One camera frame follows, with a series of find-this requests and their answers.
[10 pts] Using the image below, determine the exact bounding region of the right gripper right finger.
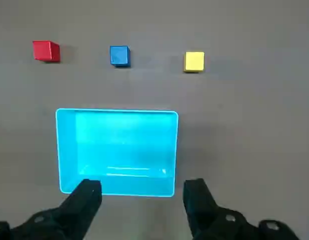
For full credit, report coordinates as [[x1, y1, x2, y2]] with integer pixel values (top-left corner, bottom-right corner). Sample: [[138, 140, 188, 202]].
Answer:
[[183, 177, 300, 240]]

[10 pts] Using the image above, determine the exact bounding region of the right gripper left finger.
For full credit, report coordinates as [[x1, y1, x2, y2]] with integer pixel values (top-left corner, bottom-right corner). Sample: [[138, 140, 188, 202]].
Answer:
[[0, 178, 103, 240]]

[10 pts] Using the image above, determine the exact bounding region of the yellow cube block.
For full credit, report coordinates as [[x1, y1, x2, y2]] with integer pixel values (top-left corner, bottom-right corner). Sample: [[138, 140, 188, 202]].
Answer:
[[183, 51, 205, 74]]

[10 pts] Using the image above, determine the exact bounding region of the blue cube block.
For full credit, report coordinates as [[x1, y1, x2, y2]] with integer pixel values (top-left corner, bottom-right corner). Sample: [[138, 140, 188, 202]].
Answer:
[[109, 45, 132, 68]]

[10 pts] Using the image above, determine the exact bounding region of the red cube block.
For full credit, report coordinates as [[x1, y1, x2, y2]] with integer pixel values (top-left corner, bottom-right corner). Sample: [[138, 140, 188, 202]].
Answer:
[[32, 40, 61, 63]]

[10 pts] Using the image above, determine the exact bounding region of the cyan plastic box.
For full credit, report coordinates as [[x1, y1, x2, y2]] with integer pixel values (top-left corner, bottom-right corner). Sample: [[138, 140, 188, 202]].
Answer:
[[55, 107, 179, 198]]

